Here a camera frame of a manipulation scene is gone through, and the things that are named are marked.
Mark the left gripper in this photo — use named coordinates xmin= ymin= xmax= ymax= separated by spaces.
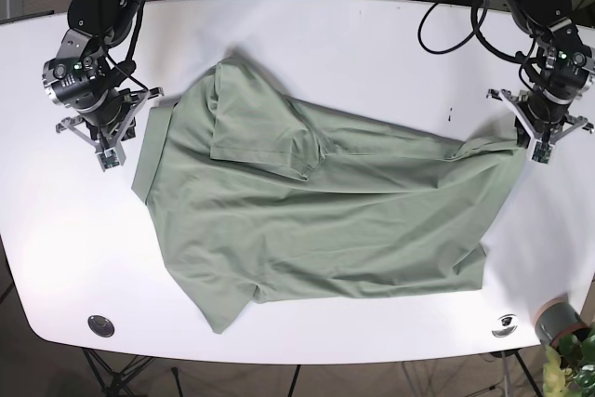
xmin=487 ymin=46 xmax=594 ymax=165

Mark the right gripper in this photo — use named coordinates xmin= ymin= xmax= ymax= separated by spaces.
xmin=43 ymin=39 xmax=164 ymax=171

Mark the green polo shirt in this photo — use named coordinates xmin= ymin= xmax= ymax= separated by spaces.
xmin=132 ymin=58 xmax=525 ymax=334

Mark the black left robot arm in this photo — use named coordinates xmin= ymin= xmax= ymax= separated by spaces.
xmin=468 ymin=0 xmax=594 ymax=165

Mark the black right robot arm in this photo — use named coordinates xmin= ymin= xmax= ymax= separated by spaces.
xmin=42 ymin=0 xmax=163 ymax=170

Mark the grey plant pot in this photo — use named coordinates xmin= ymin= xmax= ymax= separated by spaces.
xmin=533 ymin=298 xmax=588 ymax=347

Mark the right silver table grommet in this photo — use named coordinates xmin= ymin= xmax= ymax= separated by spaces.
xmin=491 ymin=313 xmax=519 ymax=338

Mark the silver table grommet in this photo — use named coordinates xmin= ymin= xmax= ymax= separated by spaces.
xmin=87 ymin=315 xmax=115 ymax=337
xmin=491 ymin=313 xmax=519 ymax=338

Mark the left silver table grommet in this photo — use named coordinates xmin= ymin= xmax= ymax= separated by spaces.
xmin=87 ymin=315 xmax=115 ymax=337

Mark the green potted plant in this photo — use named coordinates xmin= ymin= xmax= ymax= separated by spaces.
xmin=542 ymin=327 xmax=594 ymax=397

